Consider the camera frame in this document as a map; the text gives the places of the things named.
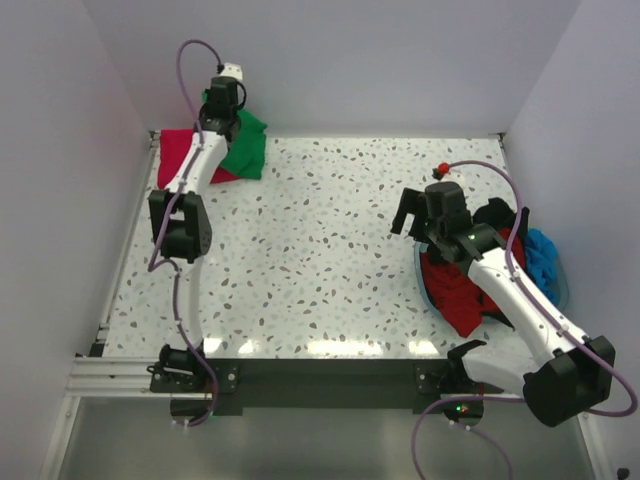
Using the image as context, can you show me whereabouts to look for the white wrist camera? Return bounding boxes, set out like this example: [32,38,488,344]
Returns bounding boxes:
[432,162,468,189]
[218,62,244,82]

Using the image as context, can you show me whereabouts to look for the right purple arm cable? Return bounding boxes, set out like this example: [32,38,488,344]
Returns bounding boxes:
[412,159,639,480]

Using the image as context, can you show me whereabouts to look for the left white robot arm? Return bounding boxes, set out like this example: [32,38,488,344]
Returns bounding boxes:
[148,73,246,392]

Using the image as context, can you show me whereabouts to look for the dark red t-shirt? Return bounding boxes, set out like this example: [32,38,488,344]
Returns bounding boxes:
[419,245,513,338]

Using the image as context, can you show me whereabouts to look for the translucent blue laundry basket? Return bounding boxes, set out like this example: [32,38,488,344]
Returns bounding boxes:
[414,242,569,323]

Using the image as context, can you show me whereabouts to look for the black t-shirt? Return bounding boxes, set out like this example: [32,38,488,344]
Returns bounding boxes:
[473,198,530,327]

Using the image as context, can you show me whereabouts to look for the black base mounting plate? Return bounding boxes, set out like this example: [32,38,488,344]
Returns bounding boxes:
[147,352,499,418]

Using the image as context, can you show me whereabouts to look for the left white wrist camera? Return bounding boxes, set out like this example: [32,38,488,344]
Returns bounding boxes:
[218,62,244,82]

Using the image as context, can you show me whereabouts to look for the bright blue t-shirt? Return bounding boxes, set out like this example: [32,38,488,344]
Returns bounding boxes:
[525,229,558,305]

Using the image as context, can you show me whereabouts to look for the folded pink red t-shirt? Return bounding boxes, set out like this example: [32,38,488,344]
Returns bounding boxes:
[156,128,241,190]

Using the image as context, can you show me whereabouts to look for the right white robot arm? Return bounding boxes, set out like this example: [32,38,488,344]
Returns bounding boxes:
[391,181,615,427]

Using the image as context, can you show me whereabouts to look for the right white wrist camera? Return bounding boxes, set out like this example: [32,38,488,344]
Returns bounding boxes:
[432,162,468,189]

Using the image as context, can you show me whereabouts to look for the green t-shirt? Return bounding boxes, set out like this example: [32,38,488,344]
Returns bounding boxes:
[211,85,267,184]

